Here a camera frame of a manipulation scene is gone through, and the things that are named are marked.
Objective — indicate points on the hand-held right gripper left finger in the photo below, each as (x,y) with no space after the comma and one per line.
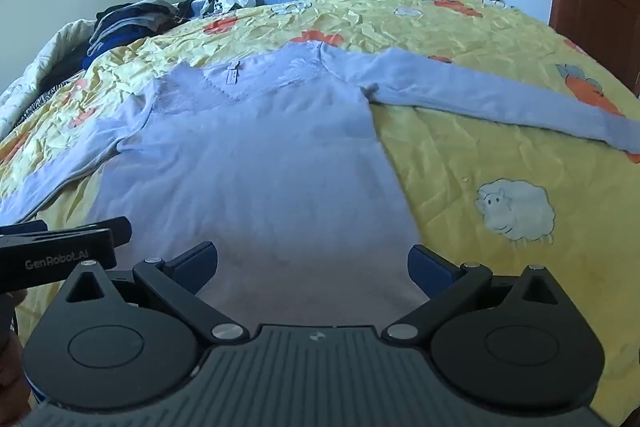
(192,267)

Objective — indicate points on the lavender long-sleeve shirt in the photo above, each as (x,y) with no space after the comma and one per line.
(250,157)

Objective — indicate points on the person's left hand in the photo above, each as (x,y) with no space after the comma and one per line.
(10,372)

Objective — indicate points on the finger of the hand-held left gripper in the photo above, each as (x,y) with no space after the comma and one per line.
(22,228)
(117,232)

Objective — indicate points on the pile of dark folded clothes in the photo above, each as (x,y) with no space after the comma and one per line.
(130,19)

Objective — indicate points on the yellow cartoon print quilt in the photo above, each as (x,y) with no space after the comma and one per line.
(500,147)

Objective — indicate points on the white quilted blanket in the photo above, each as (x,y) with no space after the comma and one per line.
(45,57)

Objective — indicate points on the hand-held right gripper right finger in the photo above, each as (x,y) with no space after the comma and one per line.
(430,269)

